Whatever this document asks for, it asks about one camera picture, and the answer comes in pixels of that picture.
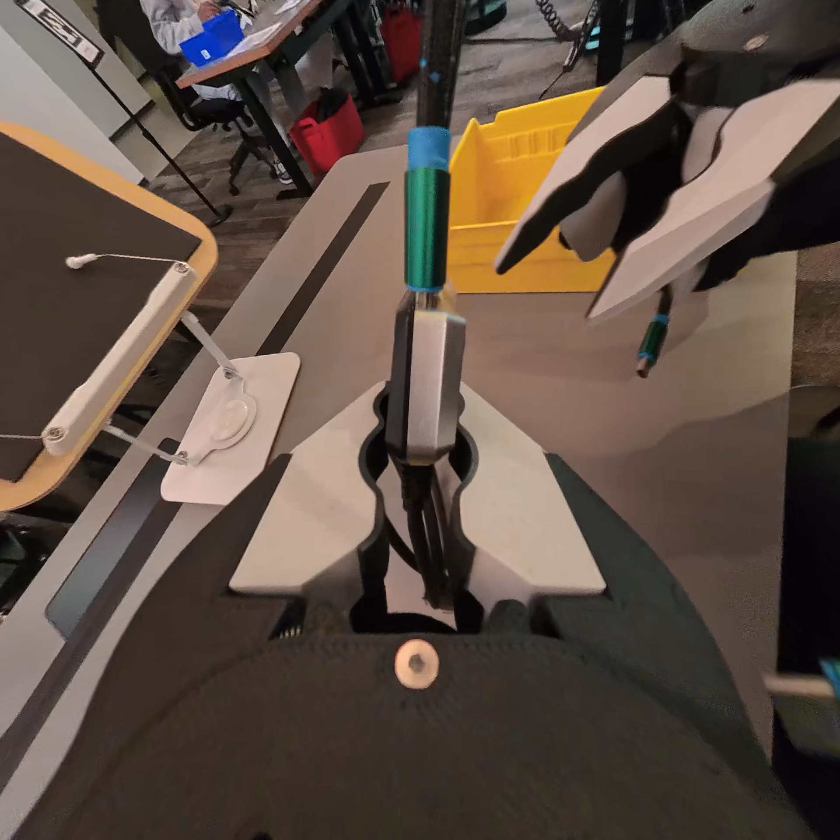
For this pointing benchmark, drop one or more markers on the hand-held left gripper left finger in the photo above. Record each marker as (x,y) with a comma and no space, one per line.
(308,518)

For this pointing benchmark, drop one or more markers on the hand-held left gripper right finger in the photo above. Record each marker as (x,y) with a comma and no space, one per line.
(525,525)

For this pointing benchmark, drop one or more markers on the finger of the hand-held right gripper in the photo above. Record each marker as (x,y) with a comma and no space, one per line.
(722,216)
(590,131)

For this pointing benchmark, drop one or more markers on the black hdmi switch box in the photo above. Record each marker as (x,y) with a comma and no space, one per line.
(433,387)

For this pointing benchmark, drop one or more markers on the person's right hand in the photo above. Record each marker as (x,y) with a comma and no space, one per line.
(800,223)

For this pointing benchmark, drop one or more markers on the yellow plastic bin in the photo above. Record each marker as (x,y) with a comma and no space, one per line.
(518,262)

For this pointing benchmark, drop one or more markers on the red storage bin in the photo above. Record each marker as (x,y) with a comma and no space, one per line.
(328,141)
(400,39)

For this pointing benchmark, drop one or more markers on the black marker sign stand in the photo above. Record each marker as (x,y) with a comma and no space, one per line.
(216,213)

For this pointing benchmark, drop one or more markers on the wooden side desk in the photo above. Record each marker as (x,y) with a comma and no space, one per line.
(256,59)

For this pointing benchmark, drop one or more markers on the black office chair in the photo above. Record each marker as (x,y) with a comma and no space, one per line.
(210,118)

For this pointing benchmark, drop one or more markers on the blue plastic bin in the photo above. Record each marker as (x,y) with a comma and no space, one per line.
(210,43)

